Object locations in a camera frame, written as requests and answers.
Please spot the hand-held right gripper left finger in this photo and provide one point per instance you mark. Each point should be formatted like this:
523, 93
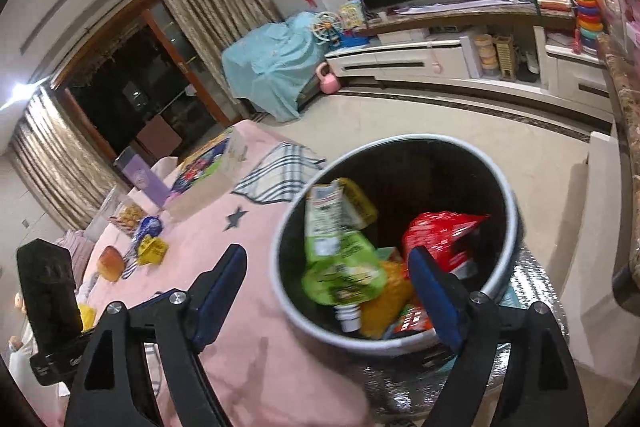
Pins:
220, 302

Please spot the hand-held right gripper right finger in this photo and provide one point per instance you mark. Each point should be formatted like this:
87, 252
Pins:
435, 302

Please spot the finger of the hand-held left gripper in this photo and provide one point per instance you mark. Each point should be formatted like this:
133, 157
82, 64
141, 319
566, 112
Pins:
150, 301

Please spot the orange snack packet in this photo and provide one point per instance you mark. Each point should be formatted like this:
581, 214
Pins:
412, 319

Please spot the yellow snack packet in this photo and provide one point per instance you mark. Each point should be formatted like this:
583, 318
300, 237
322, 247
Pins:
385, 307

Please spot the red snack packet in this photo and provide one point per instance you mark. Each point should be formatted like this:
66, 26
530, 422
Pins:
440, 232

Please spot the green drink pouch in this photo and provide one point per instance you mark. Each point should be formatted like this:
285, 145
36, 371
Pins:
340, 267

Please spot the olive yellow packet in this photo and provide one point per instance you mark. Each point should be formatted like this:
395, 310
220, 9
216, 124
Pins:
362, 207

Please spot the white trash bin black liner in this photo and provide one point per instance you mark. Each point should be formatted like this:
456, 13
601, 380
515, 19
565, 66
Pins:
425, 177

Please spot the yellow toy basket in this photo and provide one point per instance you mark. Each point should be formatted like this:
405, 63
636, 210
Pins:
151, 251

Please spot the brown bread loaf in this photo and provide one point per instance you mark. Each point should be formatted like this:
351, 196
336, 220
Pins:
111, 264

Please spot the pink printed blanket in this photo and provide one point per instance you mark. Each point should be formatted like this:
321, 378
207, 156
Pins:
250, 232

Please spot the tray of snacks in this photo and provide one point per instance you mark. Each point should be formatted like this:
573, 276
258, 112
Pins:
127, 214

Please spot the silver foil mat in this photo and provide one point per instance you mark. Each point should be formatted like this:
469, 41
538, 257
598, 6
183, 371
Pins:
530, 277

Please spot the purple box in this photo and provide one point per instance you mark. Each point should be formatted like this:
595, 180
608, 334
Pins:
145, 182

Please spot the beige patterned curtain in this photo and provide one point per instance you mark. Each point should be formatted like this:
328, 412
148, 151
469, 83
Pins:
55, 167
210, 7

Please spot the colourful puzzle box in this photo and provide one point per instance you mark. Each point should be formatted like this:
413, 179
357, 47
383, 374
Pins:
200, 172

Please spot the white bench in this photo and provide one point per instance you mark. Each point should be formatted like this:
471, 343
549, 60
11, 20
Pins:
595, 232

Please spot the wooden framed glass door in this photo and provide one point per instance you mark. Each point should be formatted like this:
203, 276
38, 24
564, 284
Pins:
130, 77

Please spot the white television cabinet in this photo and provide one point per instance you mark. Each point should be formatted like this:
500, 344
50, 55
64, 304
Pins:
400, 62

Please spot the pink kettlebell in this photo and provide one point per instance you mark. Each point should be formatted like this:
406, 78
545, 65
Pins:
327, 82

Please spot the teal cloth cover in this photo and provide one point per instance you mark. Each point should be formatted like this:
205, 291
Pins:
270, 62

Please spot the round wooden stacking toy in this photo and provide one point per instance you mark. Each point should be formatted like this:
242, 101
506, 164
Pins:
486, 57

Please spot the wooden rack toy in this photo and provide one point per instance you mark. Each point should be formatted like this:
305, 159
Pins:
505, 57

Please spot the brown marble table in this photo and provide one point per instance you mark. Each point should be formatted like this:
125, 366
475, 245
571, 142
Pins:
625, 107

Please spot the ferris wheel toy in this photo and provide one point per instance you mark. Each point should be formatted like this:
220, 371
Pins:
330, 27

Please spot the white papers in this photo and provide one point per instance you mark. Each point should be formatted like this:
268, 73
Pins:
450, 4

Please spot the clear plastic box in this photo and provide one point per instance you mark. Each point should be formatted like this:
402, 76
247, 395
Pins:
620, 7

